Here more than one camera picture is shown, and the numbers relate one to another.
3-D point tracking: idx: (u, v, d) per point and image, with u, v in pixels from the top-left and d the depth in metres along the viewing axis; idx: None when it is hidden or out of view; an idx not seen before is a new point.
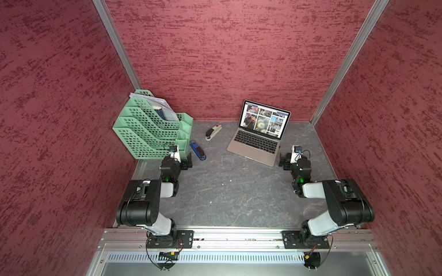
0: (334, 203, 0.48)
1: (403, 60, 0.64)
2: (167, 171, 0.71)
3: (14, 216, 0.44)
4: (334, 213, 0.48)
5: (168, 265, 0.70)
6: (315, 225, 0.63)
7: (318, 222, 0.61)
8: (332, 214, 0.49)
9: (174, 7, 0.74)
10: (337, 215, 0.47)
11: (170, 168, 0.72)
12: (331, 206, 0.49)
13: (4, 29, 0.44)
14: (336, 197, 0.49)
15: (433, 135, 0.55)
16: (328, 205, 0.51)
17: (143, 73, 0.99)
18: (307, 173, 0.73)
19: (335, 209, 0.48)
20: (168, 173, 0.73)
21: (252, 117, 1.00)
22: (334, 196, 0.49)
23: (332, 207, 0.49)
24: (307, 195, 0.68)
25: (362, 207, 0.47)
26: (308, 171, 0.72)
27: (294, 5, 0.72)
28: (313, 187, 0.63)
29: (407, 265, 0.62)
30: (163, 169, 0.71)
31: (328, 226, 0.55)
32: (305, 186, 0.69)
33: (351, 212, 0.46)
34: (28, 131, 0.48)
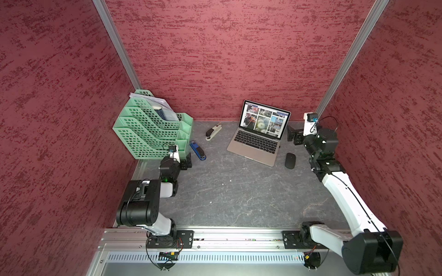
0: (355, 260, 0.41)
1: (404, 60, 0.64)
2: (166, 171, 0.71)
3: (14, 216, 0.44)
4: (349, 256, 0.43)
5: (168, 265, 0.70)
6: (316, 236, 0.62)
7: (323, 237, 0.58)
8: (346, 250, 0.44)
9: (174, 7, 0.74)
10: (349, 261, 0.43)
11: (170, 168, 0.73)
12: (349, 251, 0.43)
13: (4, 29, 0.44)
14: (362, 261, 0.40)
15: (433, 135, 0.55)
16: (349, 245, 0.43)
17: (143, 73, 0.99)
18: (329, 147, 0.56)
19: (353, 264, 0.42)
20: (168, 173, 0.73)
21: (252, 117, 1.00)
22: (359, 260, 0.40)
23: (350, 257, 0.43)
24: (328, 188, 0.54)
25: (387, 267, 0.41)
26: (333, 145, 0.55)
27: (294, 5, 0.72)
28: (341, 195, 0.48)
29: (407, 265, 0.62)
30: (163, 169, 0.71)
31: (331, 244, 0.54)
32: (330, 179, 0.52)
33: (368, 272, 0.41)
34: (28, 131, 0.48)
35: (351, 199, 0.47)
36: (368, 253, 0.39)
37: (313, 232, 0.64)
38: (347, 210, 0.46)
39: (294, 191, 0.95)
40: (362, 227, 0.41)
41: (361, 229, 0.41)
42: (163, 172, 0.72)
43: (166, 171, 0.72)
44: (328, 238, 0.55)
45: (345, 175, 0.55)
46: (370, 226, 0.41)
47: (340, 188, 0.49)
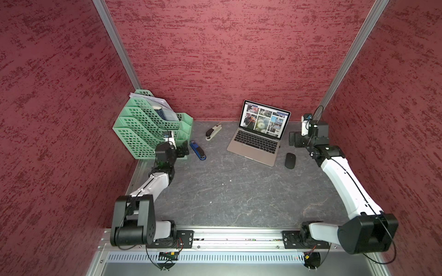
0: (351, 242, 0.42)
1: (404, 60, 0.64)
2: (162, 156, 0.67)
3: (14, 216, 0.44)
4: (345, 237, 0.44)
5: (168, 265, 0.70)
6: (316, 232, 0.62)
7: (322, 232, 0.59)
8: (342, 233, 0.45)
9: (174, 7, 0.74)
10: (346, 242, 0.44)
11: (164, 153, 0.67)
12: (346, 233, 0.44)
13: (4, 29, 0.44)
14: (358, 244, 0.41)
15: (433, 135, 0.55)
16: (345, 227, 0.44)
17: (143, 73, 0.99)
18: (323, 131, 0.59)
19: (349, 245, 0.43)
20: (163, 159, 0.68)
21: (252, 117, 1.00)
22: (357, 244, 0.41)
23: (347, 238, 0.44)
24: (328, 174, 0.53)
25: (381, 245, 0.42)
26: (326, 127, 0.58)
27: (294, 5, 0.72)
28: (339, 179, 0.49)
29: (407, 265, 0.62)
30: (158, 154, 0.67)
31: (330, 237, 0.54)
32: (330, 163, 0.52)
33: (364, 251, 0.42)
34: (28, 131, 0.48)
35: (349, 183, 0.47)
36: (365, 235, 0.40)
37: (313, 230, 0.64)
38: (345, 195, 0.47)
39: (294, 191, 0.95)
40: (359, 210, 0.42)
41: (358, 213, 0.42)
42: (159, 157, 0.68)
43: (161, 156, 0.67)
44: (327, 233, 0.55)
45: (345, 160, 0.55)
46: (367, 209, 0.42)
47: (339, 172, 0.50)
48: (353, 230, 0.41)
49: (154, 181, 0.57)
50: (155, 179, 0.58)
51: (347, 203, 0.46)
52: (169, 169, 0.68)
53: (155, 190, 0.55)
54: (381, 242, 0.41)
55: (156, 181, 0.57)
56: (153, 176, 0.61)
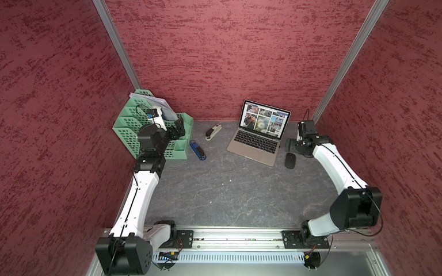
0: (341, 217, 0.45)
1: (404, 60, 0.64)
2: (147, 141, 0.52)
3: (14, 216, 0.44)
4: (335, 215, 0.48)
5: (168, 265, 0.70)
6: (315, 226, 0.63)
7: (319, 225, 0.60)
8: (334, 211, 0.48)
9: (174, 7, 0.74)
10: (338, 219, 0.47)
11: (151, 138, 0.53)
12: (336, 209, 0.47)
13: (4, 29, 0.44)
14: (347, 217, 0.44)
15: (433, 135, 0.55)
16: (335, 205, 0.47)
17: (143, 73, 0.99)
18: (309, 126, 0.67)
19: (339, 219, 0.46)
20: (149, 146, 0.54)
21: (252, 117, 1.00)
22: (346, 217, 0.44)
23: (337, 214, 0.47)
24: (317, 159, 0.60)
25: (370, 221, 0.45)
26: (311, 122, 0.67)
27: (294, 5, 0.72)
28: (328, 160, 0.53)
29: (407, 265, 0.62)
30: (142, 139, 0.52)
31: (328, 229, 0.55)
32: (318, 149, 0.57)
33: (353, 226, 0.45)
34: (28, 131, 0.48)
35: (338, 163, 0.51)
36: (351, 207, 0.43)
37: (312, 228, 0.64)
38: (333, 173, 0.51)
39: (294, 191, 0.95)
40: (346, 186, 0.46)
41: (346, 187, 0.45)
42: (144, 144, 0.53)
43: (147, 142, 0.53)
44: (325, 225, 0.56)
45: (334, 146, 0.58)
46: (353, 184, 0.46)
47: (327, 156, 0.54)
48: (342, 204, 0.45)
49: (139, 196, 0.46)
50: (140, 192, 0.47)
51: (336, 182, 0.49)
52: (159, 160, 0.55)
53: (144, 203, 0.47)
54: (369, 216, 0.44)
55: (141, 193, 0.47)
56: (137, 187, 0.48)
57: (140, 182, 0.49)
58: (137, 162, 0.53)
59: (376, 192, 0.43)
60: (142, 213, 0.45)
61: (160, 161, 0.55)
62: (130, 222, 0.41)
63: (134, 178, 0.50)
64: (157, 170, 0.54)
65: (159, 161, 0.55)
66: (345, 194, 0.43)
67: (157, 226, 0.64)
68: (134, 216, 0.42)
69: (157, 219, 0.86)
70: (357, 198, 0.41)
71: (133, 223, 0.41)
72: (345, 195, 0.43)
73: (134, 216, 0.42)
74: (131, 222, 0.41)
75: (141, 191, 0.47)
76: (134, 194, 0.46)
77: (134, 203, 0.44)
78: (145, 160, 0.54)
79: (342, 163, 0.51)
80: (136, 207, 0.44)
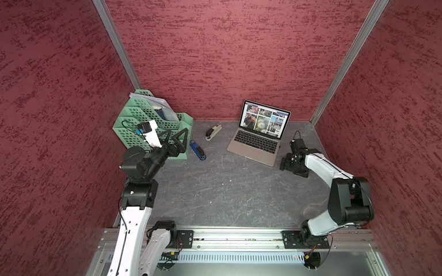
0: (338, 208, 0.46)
1: (404, 60, 0.64)
2: (133, 172, 0.44)
3: (14, 216, 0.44)
4: (334, 211, 0.48)
5: (168, 265, 0.70)
6: (315, 225, 0.63)
7: (319, 223, 0.60)
8: (331, 209, 0.49)
9: (174, 7, 0.73)
10: (336, 215, 0.47)
11: (137, 168, 0.44)
12: (333, 204, 0.48)
13: (4, 29, 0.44)
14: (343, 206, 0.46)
15: (433, 135, 0.55)
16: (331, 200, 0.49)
17: (143, 73, 0.99)
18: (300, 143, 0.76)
19: (337, 213, 0.47)
20: (137, 175, 0.46)
21: (252, 117, 1.00)
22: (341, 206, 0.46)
23: (334, 208, 0.48)
24: (311, 167, 0.63)
25: (366, 210, 0.46)
26: (300, 140, 0.76)
27: (294, 5, 0.72)
28: (317, 164, 0.59)
29: (407, 265, 0.62)
30: (127, 169, 0.43)
31: (327, 226, 0.55)
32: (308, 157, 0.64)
33: (353, 215, 0.46)
34: (28, 131, 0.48)
35: (326, 164, 0.57)
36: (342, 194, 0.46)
37: (312, 227, 0.65)
38: (324, 174, 0.55)
39: (294, 191, 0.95)
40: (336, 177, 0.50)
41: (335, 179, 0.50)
42: (130, 173, 0.45)
43: (133, 172, 0.44)
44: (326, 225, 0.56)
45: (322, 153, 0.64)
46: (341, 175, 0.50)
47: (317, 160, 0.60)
48: (335, 195, 0.47)
49: (130, 240, 0.41)
50: (130, 236, 0.42)
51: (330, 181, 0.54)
52: (149, 189, 0.48)
53: (137, 247, 0.43)
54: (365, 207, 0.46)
55: (133, 237, 0.42)
56: (126, 229, 0.42)
57: (130, 223, 0.43)
58: (124, 194, 0.46)
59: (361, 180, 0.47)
60: (135, 259, 0.42)
61: (151, 190, 0.48)
62: None
63: (121, 219, 0.43)
64: (148, 202, 0.47)
65: (151, 190, 0.48)
66: (334, 183, 0.47)
67: (155, 237, 0.61)
68: (125, 267, 0.39)
69: (157, 219, 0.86)
70: (344, 184, 0.47)
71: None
72: (334, 184, 0.47)
73: (126, 268, 0.39)
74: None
75: (132, 234, 0.42)
76: (124, 240, 0.41)
77: (125, 250, 0.40)
78: (133, 191, 0.46)
79: (329, 163, 0.57)
80: (128, 255, 0.40)
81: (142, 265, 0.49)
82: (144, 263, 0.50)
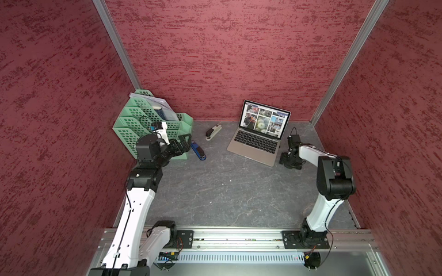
0: (324, 183, 0.53)
1: (404, 60, 0.63)
2: (145, 152, 0.49)
3: (14, 216, 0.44)
4: (320, 187, 0.55)
5: (168, 265, 0.70)
6: (312, 219, 0.65)
7: (313, 214, 0.64)
8: (319, 186, 0.56)
9: (174, 7, 0.74)
10: (323, 190, 0.53)
11: (149, 149, 0.51)
12: (319, 180, 0.56)
13: (4, 29, 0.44)
14: (327, 180, 0.53)
15: (433, 135, 0.55)
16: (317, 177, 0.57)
17: (143, 73, 0.99)
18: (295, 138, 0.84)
19: (323, 187, 0.53)
20: (147, 157, 0.50)
21: (252, 117, 1.00)
22: (326, 180, 0.53)
23: (320, 184, 0.55)
24: (302, 156, 0.72)
25: (349, 182, 0.53)
26: (296, 135, 0.85)
27: (294, 5, 0.72)
28: (309, 150, 0.67)
29: (407, 265, 0.62)
30: (140, 149, 0.49)
31: (323, 215, 0.60)
32: (300, 147, 0.73)
33: (335, 187, 0.52)
34: (28, 131, 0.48)
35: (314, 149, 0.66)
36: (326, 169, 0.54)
37: (311, 223, 0.66)
38: (313, 160, 0.64)
39: (294, 191, 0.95)
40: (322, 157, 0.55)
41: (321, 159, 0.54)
42: (141, 154, 0.50)
43: (145, 154, 0.50)
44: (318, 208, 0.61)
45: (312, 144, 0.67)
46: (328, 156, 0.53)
47: (306, 148, 0.70)
48: (320, 170, 0.55)
49: (133, 219, 0.43)
50: (133, 214, 0.43)
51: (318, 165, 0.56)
52: (155, 173, 0.51)
53: (139, 226, 0.44)
54: (348, 179, 0.53)
55: (136, 215, 0.43)
56: (129, 208, 0.44)
57: (133, 203, 0.45)
58: (129, 175, 0.49)
59: (344, 157, 0.55)
60: (136, 238, 0.43)
61: (157, 174, 0.51)
62: (123, 251, 0.39)
63: (126, 198, 0.45)
64: (152, 186, 0.50)
65: (156, 175, 0.50)
66: (319, 159, 0.56)
67: (156, 232, 0.62)
68: (127, 243, 0.40)
69: (157, 219, 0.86)
70: (327, 159, 0.54)
71: (126, 253, 0.39)
72: (319, 160, 0.56)
73: (128, 244, 0.40)
74: (125, 252, 0.39)
75: (135, 213, 0.43)
76: (128, 217, 0.43)
77: (128, 228, 0.41)
78: (140, 172, 0.49)
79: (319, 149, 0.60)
80: (130, 232, 0.41)
81: (143, 252, 0.50)
82: (144, 250, 0.51)
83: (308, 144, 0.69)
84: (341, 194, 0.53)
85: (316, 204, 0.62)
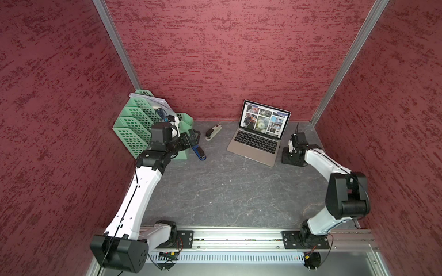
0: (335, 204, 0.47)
1: (404, 60, 0.63)
2: (157, 134, 0.53)
3: (14, 216, 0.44)
4: (330, 205, 0.50)
5: (168, 265, 0.70)
6: (314, 224, 0.63)
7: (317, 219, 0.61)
8: (328, 203, 0.51)
9: (174, 7, 0.74)
10: (333, 210, 0.49)
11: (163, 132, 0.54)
12: (329, 198, 0.50)
13: (4, 29, 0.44)
14: (340, 202, 0.48)
15: (433, 135, 0.55)
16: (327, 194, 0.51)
17: (143, 73, 0.99)
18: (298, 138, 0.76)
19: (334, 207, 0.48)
20: (159, 140, 0.53)
21: (252, 117, 1.00)
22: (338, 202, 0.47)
23: (331, 203, 0.49)
24: (309, 161, 0.64)
25: (364, 204, 0.47)
26: (301, 134, 0.76)
27: (294, 5, 0.72)
28: (317, 158, 0.60)
29: (407, 265, 0.62)
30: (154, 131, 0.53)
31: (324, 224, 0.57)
32: (308, 150, 0.65)
33: (348, 210, 0.47)
34: (28, 131, 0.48)
35: (324, 158, 0.58)
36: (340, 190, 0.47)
37: (312, 226, 0.65)
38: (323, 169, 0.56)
39: (294, 191, 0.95)
40: None
41: None
42: (154, 137, 0.53)
43: (157, 137, 0.53)
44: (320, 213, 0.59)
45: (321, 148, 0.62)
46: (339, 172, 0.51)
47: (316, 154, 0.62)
48: (331, 187, 0.49)
49: (138, 195, 0.44)
50: (140, 190, 0.45)
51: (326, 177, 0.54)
52: (163, 156, 0.53)
53: (143, 203, 0.45)
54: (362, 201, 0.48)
55: (141, 192, 0.45)
56: (136, 184, 0.46)
57: (140, 179, 0.46)
58: (140, 155, 0.51)
59: (358, 174, 0.48)
60: (140, 213, 0.44)
61: (165, 157, 0.53)
62: (126, 223, 0.40)
63: (134, 174, 0.47)
64: (160, 167, 0.51)
65: (164, 158, 0.52)
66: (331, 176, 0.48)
67: (158, 226, 0.63)
68: (130, 216, 0.41)
69: (157, 219, 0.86)
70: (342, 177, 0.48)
71: (129, 225, 0.40)
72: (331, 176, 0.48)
73: (131, 217, 0.41)
74: (128, 223, 0.40)
75: (141, 190, 0.45)
76: (133, 192, 0.44)
77: (132, 202, 0.43)
78: (149, 154, 0.51)
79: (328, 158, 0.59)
80: (134, 206, 0.43)
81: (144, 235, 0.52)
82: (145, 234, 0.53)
83: (316, 148, 0.66)
84: (352, 215, 0.50)
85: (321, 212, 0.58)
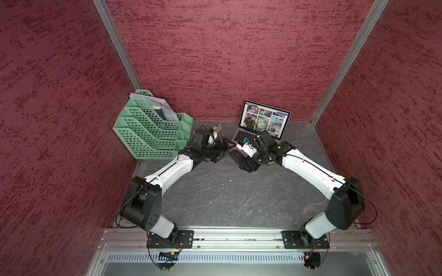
0: (342, 220, 0.45)
1: (403, 60, 0.64)
2: (199, 137, 0.67)
3: (14, 216, 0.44)
4: (334, 218, 0.47)
5: (168, 265, 0.70)
6: (313, 229, 0.62)
7: (316, 226, 0.60)
8: (330, 217, 0.48)
9: (174, 7, 0.74)
10: (338, 222, 0.47)
11: (204, 137, 0.68)
12: (331, 211, 0.47)
13: (4, 29, 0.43)
14: (348, 218, 0.45)
15: (433, 135, 0.55)
16: (330, 209, 0.47)
17: (143, 73, 0.99)
18: (265, 137, 0.66)
19: (340, 222, 0.46)
20: (198, 143, 0.67)
21: (252, 117, 1.00)
22: (346, 219, 0.44)
23: (335, 217, 0.47)
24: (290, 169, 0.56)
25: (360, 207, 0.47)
26: (265, 133, 0.66)
27: (294, 5, 0.72)
28: (303, 169, 0.52)
29: (407, 265, 0.62)
30: (197, 135, 0.67)
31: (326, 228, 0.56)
32: (287, 160, 0.56)
33: (353, 219, 0.46)
34: (28, 131, 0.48)
35: (312, 168, 0.51)
36: (347, 207, 0.44)
37: (312, 232, 0.64)
38: (313, 180, 0.51)
39: (294, 191, 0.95)
40: (331, 187, 0.46)
41: (331, 191, 0.45)
42: (195, 140, 0.68)
43: (198, 139, 0.67)
44: (319, 223, 0.58)
45: (297, 150, 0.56)
46: (335, 183, 0.46)
47: (299, 164, 0.54)
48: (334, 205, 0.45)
49: (174, 168, 0.55)
50: (176, 165, 0.56)
51: (319, 188, 0.50)
52: (198, 156, 0.66)
53: (174, 177, 0.55)
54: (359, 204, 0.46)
55: (176, 168, 0.55)
56: (175, 161, 0.58)
57: (179, 160, 0.59)
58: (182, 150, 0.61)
59: (354, 180, 0.46)
60: (170, 179, 0.53)
61: (199, 157, 0.65)
62: (160, 179, 0.49)
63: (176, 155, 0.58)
64: (194, 162, 0.64)
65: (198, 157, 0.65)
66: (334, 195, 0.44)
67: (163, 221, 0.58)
68: (165, 176, 0.51)
69: None
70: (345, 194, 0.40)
71: (161, 181, 0.49)
72: (334, 196, 0.43)
73: (164, 177, 0.51)
74: (160, 180, 0.49)
75: (176, 166, 0.56)
76: (171, 165, 0.56)
77: (168, 169, 0.54)
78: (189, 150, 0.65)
79: (314, 165, 0.52)
80: (170, 172, 0.53)
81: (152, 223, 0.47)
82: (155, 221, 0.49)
83: (292, 150, 0.58)
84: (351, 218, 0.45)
85: (316, 218, 0.59)
